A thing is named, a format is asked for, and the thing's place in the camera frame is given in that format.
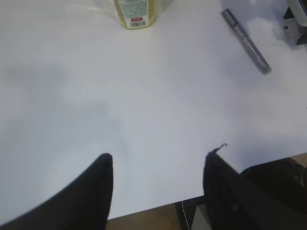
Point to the clear plastic ruler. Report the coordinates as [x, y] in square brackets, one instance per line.
[291, 29]

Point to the dark object under table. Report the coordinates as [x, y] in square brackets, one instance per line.
[280, 182]

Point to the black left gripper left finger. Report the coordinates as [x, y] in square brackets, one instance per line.
[82, 205]

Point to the yellow tea bottle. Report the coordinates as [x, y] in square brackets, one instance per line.
[136, 14]

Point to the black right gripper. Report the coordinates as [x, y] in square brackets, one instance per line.
[302, 40]

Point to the silver glitter pen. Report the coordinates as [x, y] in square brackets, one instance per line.
[244, 39]

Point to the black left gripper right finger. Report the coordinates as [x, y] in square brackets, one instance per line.
[239, 201]

